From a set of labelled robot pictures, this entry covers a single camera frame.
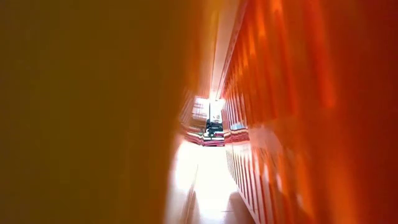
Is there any orange plastic basket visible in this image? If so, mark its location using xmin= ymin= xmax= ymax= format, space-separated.
xmin=217 ymin=0 xmax=398 ymax=224

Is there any yellow plastic basket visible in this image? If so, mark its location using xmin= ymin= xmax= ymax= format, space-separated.
xmin=0 ymin=0 xmax=224 ymax=224

